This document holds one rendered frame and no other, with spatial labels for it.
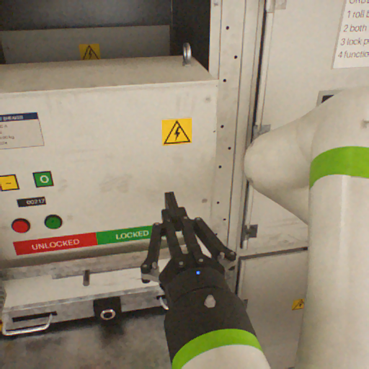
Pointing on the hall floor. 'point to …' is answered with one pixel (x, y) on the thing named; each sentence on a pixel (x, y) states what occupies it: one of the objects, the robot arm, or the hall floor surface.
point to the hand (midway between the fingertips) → (172, 210)
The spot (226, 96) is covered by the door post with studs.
